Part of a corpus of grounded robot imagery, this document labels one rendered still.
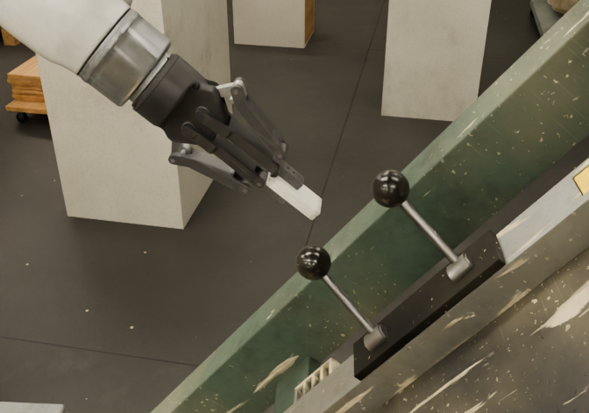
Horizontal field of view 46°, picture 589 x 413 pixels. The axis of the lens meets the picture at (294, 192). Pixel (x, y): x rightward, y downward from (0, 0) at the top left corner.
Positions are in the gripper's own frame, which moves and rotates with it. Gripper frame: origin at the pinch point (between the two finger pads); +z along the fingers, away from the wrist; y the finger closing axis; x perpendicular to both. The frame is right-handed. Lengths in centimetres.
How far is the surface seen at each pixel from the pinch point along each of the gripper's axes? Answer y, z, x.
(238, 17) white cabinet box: 169, 19, -468
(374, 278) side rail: 7.3, 19.7, -8.0
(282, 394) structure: 29.7, 22.9, -3.0
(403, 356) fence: -1.7, 15.4, 15.6
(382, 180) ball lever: -11.8, 2.4, 8.3
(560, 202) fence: -22.9, 13.7, 12.0
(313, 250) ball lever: -0.7, 3.3, 8.5
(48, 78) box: 147, -47, -204
